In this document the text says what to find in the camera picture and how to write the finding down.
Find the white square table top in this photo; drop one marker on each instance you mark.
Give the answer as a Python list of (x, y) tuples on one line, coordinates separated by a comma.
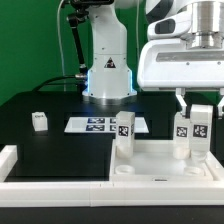
[(153, 160)]

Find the white U-shaped obstacle fence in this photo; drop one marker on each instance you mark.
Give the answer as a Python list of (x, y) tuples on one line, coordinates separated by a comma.
[(95, 194)]

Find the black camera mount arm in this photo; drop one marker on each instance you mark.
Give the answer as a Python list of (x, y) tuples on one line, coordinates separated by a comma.
[(74, 21)]

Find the white fiducial tag sheet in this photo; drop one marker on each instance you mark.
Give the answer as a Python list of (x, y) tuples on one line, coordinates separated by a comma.
[(91, 125)]

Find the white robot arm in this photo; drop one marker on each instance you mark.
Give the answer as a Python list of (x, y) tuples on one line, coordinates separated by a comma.
[(104, 39)]

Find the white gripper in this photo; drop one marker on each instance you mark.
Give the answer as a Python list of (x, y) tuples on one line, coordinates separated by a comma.
[(167, 63)]

